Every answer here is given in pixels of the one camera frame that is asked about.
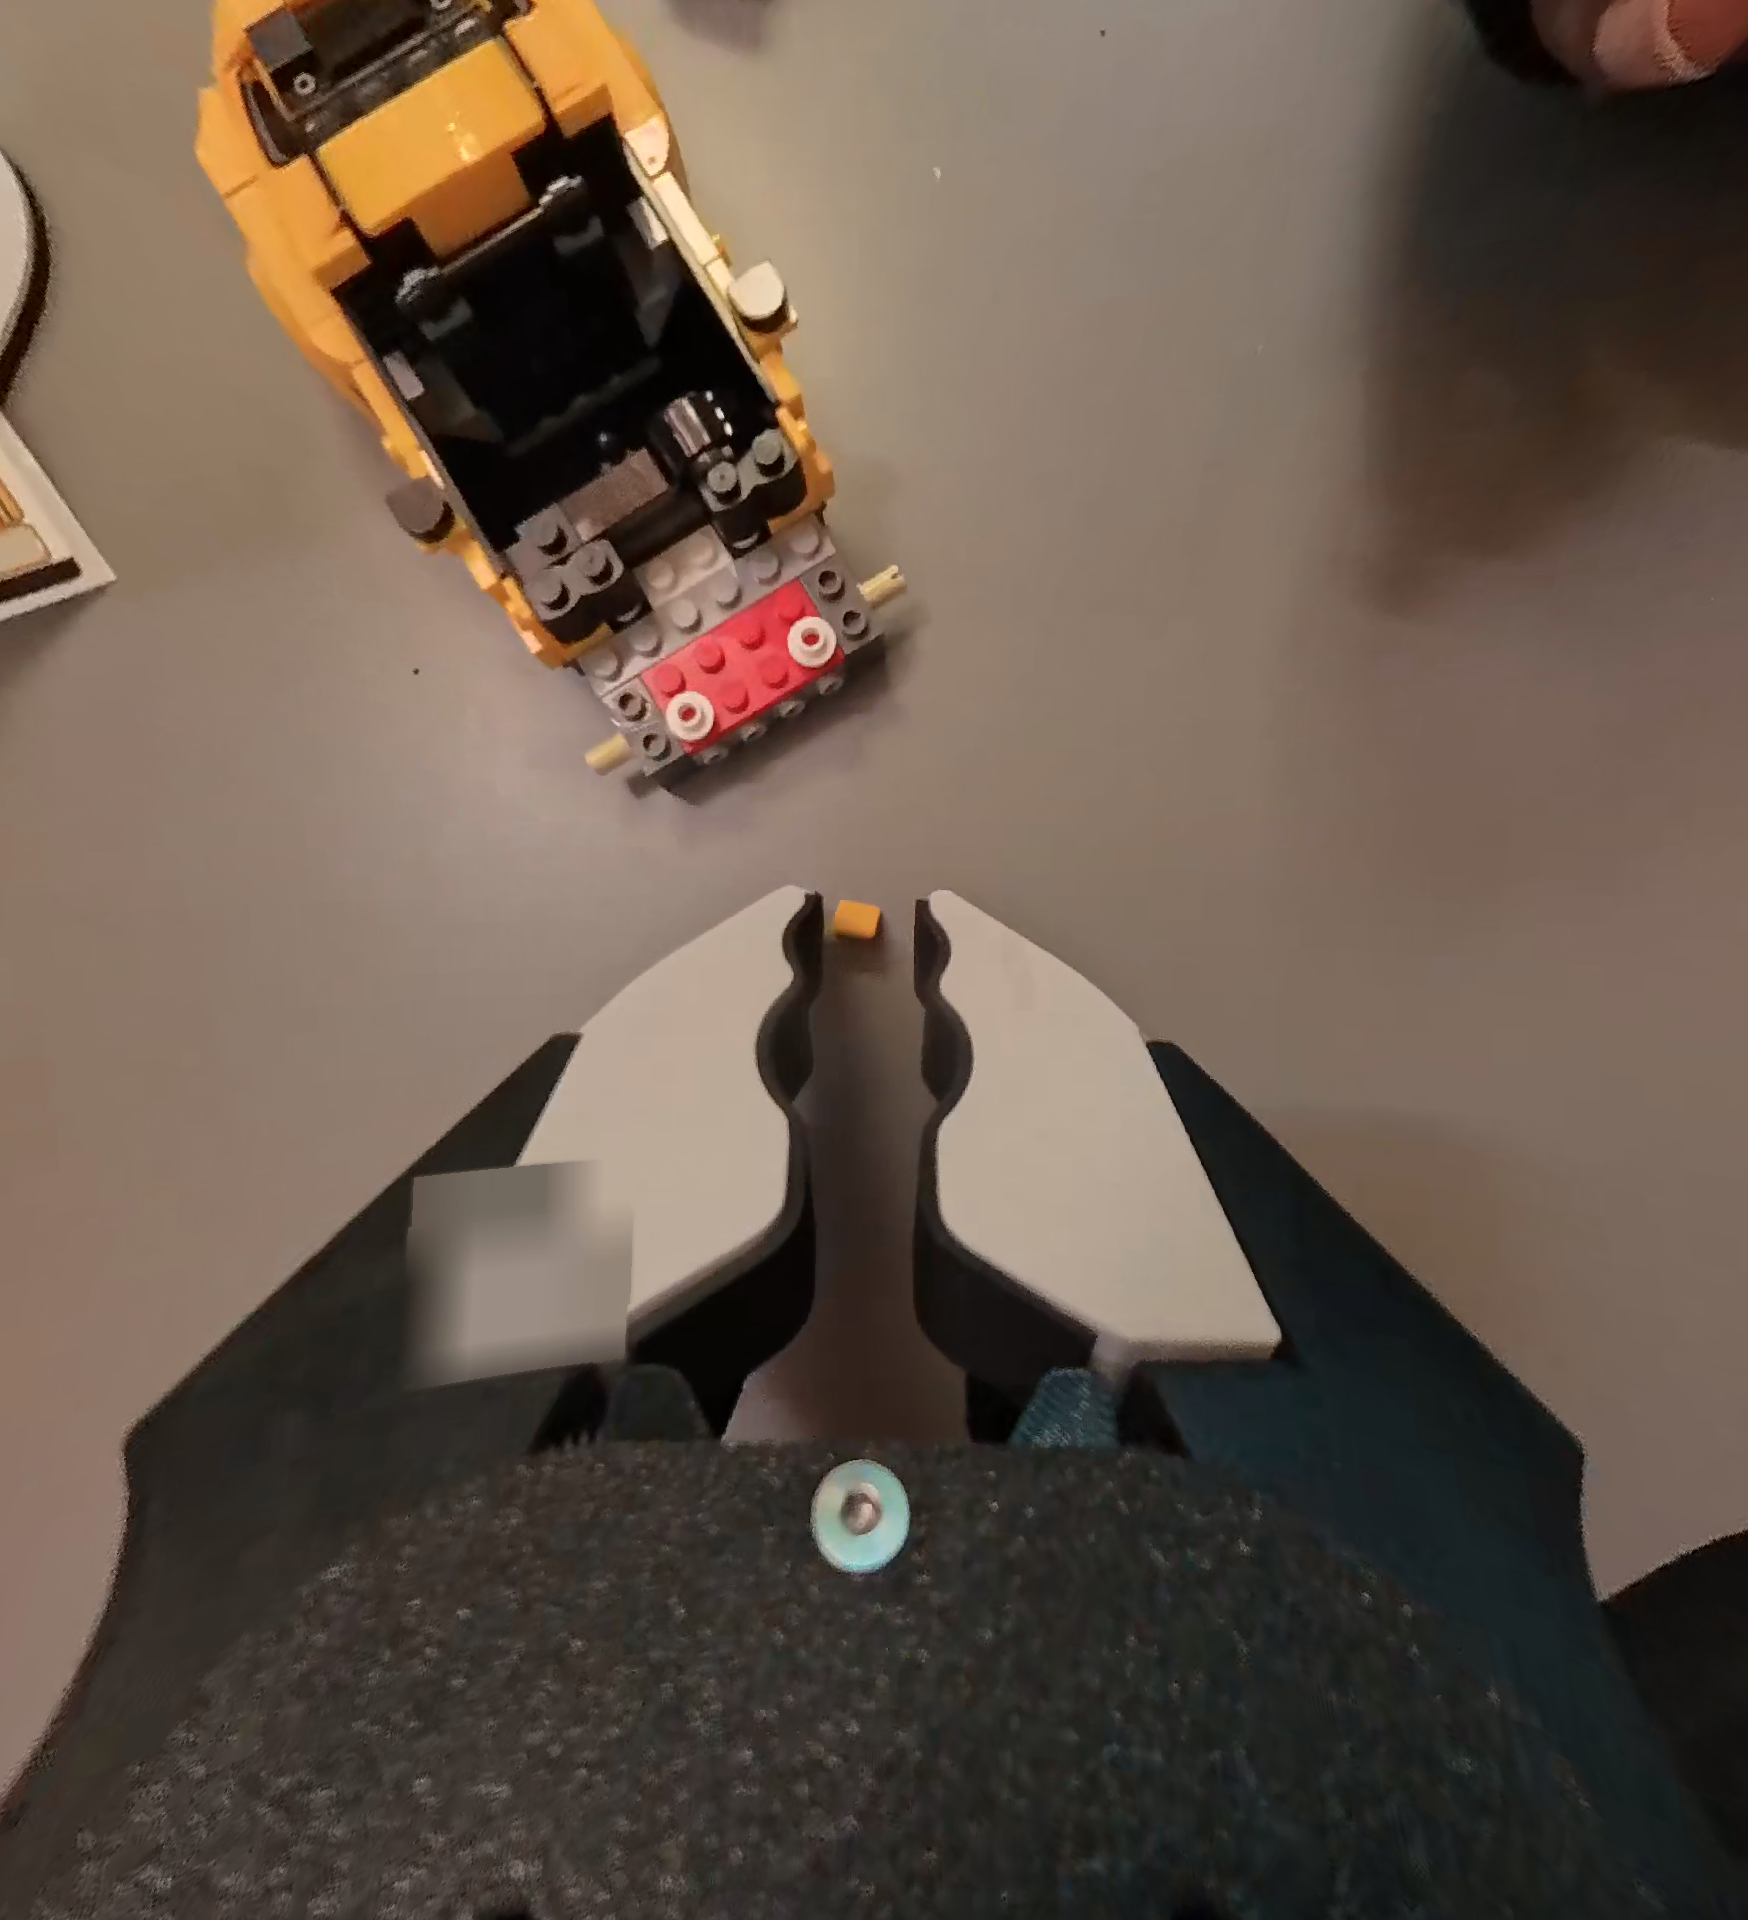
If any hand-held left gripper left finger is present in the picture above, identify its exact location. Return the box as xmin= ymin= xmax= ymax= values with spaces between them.
xmin=513 ymin=885 xmax=826 ymax=1439

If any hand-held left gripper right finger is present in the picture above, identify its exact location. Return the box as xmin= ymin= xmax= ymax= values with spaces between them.
xmin=912 ymin=889 xmax=1285 ymax=1425

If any yellow lego car model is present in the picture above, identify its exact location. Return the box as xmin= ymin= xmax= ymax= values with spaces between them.
xmin=195 ymin=0 xmax=909 ymax=799

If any person's right hand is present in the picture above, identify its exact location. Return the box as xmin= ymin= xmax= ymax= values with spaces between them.
xmin=1541 ymin=0 xmax=1748 ymax=84

